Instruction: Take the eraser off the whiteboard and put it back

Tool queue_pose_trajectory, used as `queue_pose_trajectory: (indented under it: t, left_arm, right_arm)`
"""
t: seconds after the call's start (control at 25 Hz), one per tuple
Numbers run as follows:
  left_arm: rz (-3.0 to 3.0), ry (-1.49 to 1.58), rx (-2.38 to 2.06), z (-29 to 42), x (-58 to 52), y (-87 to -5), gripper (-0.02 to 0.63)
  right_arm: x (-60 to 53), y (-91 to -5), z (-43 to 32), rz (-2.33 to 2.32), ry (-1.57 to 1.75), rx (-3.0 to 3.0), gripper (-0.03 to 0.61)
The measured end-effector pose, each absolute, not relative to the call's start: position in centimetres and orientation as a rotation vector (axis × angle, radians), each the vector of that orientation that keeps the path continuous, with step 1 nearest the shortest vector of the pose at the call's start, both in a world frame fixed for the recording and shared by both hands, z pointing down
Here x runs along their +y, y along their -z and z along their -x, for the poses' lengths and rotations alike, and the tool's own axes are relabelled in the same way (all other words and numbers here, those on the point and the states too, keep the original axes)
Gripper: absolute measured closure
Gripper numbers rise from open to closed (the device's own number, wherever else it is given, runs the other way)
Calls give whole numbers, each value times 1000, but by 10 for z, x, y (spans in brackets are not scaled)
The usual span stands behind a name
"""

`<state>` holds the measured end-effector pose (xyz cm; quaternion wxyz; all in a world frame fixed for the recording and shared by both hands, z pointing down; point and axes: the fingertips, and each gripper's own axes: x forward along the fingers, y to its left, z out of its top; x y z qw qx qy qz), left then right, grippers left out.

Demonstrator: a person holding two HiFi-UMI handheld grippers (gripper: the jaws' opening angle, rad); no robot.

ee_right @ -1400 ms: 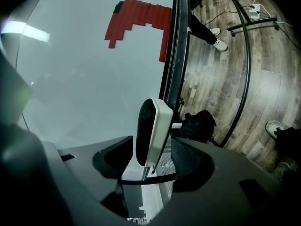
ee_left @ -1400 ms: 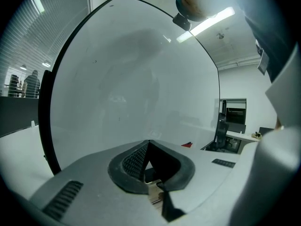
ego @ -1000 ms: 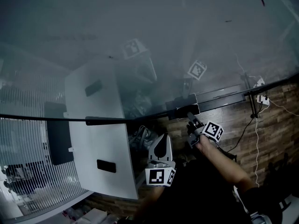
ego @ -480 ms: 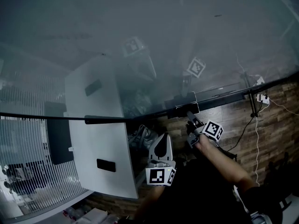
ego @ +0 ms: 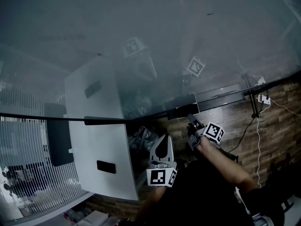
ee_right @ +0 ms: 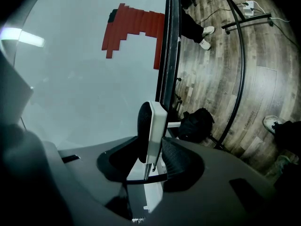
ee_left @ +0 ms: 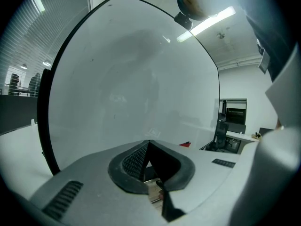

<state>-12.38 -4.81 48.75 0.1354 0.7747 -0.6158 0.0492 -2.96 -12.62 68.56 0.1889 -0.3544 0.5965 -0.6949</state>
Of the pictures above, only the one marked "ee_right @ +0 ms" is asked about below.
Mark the person's dark clothing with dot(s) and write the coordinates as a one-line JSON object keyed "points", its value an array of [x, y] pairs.
{"points": [[290, 138]]}

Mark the white block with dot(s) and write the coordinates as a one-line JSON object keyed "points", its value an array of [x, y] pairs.
{"points": [[156, 131]]}

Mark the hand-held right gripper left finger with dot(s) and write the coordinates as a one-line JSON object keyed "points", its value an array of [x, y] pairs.
{"points": [[89, 185]]}

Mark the person's white sneaker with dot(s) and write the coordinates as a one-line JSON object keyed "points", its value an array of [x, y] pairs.
{"points": [[271, 123]]}

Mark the red tape patch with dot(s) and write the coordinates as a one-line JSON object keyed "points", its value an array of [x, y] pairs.
{"points": [[131, 27]]}

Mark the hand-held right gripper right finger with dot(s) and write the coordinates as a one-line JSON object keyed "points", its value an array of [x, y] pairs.
{"points": [[211, 185]]}

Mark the large black-framed whiteboard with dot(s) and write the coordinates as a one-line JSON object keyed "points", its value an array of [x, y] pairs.
{"points": [[82, 79]]}

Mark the dark grey bag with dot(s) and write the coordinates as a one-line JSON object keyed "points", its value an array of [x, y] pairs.
{"points": [[195, 126]]}

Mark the white power strip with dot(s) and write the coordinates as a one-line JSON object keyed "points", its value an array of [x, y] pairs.
{"points": [[248, 8]]}

